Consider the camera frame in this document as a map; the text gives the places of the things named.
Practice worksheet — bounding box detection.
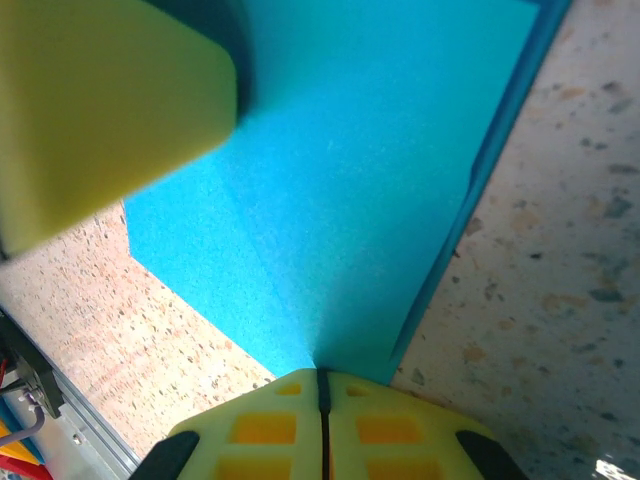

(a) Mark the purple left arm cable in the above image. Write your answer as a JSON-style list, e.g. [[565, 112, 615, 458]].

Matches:
[[0, 389, 49, 449]]

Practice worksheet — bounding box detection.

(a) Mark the blue square paper sheet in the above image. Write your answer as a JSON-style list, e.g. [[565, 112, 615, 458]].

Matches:
[[122, 0, 574, 389]]

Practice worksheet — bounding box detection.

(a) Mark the aluminium mounting rail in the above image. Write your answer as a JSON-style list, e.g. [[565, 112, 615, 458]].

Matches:
[[47, 369, 144, 480]]

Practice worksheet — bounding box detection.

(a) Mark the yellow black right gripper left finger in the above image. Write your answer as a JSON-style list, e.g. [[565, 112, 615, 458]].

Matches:
[[135, 368, 326, 480]]

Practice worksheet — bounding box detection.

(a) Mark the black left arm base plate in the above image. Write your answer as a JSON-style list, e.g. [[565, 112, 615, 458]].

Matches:
[[0, 307, 62, 420]]

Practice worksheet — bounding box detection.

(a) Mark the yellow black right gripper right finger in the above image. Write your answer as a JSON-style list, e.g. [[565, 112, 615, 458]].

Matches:
[[323, 368, 527, 480]]

